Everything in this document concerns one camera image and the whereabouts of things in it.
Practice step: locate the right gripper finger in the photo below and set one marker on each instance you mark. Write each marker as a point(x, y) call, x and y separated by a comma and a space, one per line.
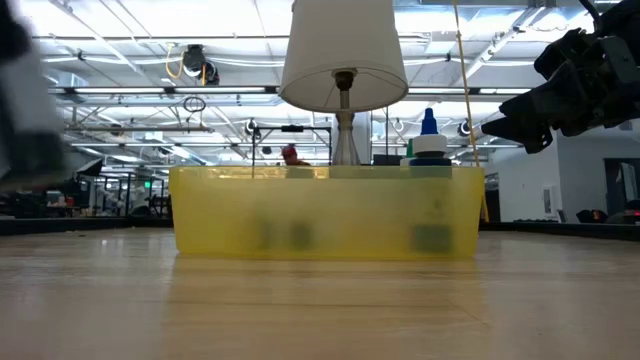
point(530, 135)
point(537, 105)

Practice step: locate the silver glass lamp base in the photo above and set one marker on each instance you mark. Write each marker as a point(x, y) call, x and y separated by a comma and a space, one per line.
point(346, 140)

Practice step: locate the person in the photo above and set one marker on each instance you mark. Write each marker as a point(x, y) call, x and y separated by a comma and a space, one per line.
point(291, 156)

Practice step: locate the large blue food coloring bottle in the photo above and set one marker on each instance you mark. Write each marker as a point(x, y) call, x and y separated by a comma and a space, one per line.
point(430, 145)

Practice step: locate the black background frame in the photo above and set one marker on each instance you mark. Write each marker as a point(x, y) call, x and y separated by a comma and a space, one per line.
point(292, 129)

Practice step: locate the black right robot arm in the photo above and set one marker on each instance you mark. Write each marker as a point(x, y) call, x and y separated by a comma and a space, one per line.
point(622, 15)

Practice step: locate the white lampshade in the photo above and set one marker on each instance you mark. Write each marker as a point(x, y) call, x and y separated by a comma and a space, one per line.
point(345, 50)

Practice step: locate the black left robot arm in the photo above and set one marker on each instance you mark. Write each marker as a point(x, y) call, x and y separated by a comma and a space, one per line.
point(25, 125)

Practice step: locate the large green food coloring bottle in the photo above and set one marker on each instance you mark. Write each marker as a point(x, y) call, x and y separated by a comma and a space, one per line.
point(409, 149)

